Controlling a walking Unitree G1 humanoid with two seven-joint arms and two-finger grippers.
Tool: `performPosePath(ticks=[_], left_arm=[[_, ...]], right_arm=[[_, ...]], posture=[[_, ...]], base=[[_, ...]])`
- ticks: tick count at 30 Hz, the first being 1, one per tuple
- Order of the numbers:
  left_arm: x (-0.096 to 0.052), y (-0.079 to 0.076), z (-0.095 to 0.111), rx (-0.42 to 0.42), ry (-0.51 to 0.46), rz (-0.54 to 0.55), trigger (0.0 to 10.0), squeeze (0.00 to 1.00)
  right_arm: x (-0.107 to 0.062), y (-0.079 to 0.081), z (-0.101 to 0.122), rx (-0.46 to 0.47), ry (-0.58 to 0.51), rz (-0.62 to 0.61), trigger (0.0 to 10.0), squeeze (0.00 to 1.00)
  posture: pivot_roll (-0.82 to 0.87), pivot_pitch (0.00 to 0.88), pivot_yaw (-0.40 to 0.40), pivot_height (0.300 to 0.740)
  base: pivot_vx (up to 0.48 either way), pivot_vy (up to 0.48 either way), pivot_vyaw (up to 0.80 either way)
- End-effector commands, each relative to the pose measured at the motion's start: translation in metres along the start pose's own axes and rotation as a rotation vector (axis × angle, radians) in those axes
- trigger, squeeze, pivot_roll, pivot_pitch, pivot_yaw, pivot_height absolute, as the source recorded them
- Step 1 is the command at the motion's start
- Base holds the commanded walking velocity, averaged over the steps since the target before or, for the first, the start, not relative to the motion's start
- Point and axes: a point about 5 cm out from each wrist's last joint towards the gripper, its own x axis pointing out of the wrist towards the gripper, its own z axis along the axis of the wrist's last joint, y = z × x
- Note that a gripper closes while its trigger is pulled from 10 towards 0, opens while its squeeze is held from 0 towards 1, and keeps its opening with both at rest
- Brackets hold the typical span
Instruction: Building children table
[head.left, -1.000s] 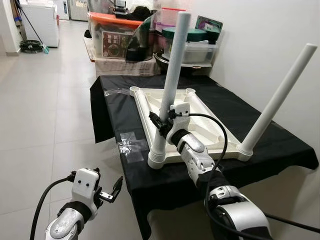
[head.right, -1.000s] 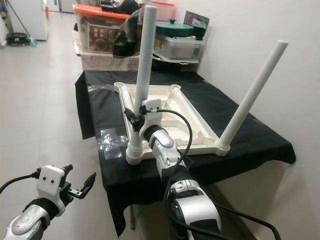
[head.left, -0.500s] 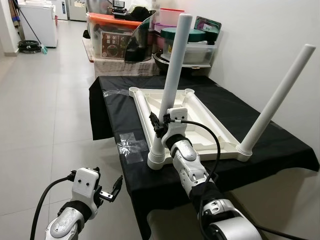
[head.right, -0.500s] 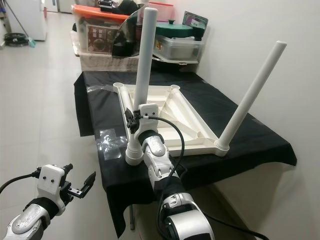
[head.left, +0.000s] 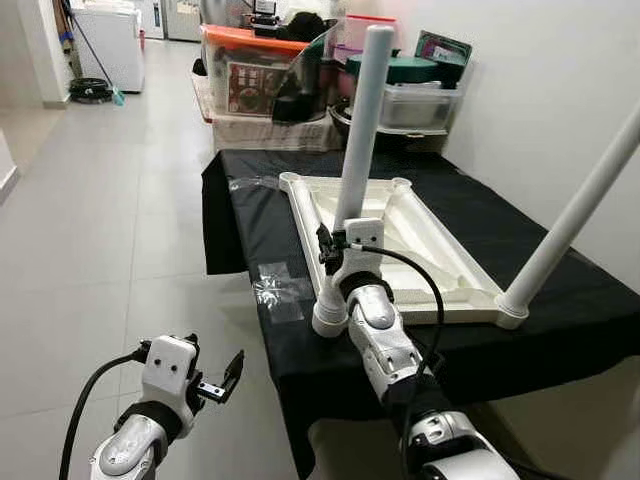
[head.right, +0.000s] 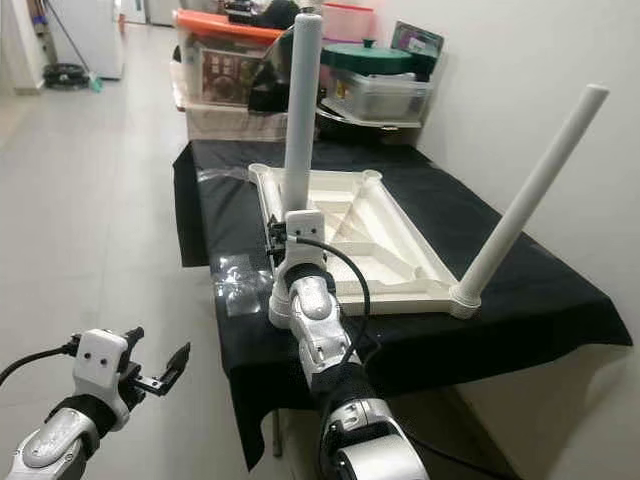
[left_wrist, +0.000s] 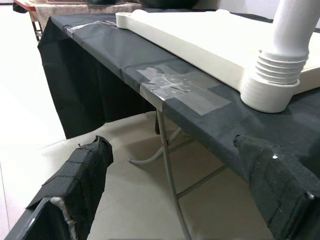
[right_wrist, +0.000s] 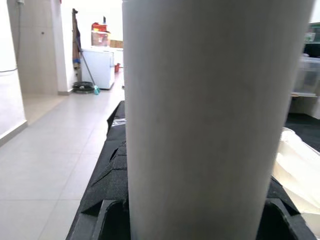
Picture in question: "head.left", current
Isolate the white plastic children table top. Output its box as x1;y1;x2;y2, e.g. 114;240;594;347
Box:
278;172;531;331

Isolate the clear plastic film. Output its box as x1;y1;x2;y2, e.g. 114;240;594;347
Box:
228;175;286;196
250;260;316;323

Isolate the dark metal basin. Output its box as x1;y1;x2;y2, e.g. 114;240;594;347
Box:
328;100;451;151

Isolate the beige cloth covered table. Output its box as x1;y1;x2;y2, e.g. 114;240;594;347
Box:
195;75;346;153

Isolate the clear plastic container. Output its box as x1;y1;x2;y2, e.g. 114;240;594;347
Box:
375;80;466;133

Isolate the orange lid storage box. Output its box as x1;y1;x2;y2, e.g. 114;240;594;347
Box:
200;25;311;119

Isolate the green pot lid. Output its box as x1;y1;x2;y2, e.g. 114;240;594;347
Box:
345;52;441;86

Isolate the black tablecloth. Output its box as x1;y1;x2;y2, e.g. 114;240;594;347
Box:
200;148;640;479

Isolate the pink box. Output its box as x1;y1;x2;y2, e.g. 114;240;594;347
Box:
345;13;401;56

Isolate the black cloth bundle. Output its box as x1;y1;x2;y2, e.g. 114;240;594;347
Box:
285;10;333;43

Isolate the grey appliance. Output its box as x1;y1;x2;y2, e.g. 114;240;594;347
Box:
250;0;283;33

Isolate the white chest appliance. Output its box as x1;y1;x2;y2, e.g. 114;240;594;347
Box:
70;5;146;93

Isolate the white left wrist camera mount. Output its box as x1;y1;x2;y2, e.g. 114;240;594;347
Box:
140;335;201;436

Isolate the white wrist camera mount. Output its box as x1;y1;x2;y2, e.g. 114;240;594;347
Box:
335;218;386;301
140;335;201;436

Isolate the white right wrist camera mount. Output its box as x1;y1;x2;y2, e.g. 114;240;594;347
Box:
335;218;386;301

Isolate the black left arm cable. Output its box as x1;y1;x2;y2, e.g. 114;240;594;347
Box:
58;345;151;480

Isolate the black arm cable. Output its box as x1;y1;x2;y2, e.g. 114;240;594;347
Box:
350;243;541;480
58;345;151;480

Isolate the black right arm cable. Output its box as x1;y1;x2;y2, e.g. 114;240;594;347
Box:
350;243;541;480

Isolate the dark picture frame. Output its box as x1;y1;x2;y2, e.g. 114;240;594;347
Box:
415;30;473;71

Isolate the broom with dark handle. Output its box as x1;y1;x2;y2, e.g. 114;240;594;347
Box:
60;0;126;106

